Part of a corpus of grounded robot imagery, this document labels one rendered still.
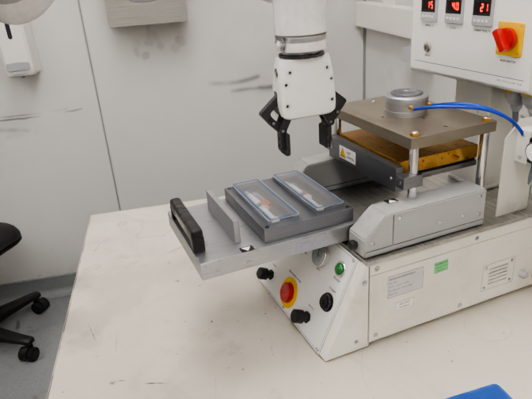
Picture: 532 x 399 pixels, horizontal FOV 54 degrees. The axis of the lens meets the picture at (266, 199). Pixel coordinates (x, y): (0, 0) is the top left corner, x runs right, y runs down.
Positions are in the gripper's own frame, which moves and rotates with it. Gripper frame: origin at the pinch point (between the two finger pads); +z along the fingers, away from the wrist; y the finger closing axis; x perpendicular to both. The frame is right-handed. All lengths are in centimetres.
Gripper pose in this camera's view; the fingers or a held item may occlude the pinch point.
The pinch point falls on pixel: (305, 142)
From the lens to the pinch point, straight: 93.0
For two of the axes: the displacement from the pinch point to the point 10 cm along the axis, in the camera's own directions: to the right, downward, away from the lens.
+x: -3.8, -3.5, 8.6
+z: 0.7, 9.1, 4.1
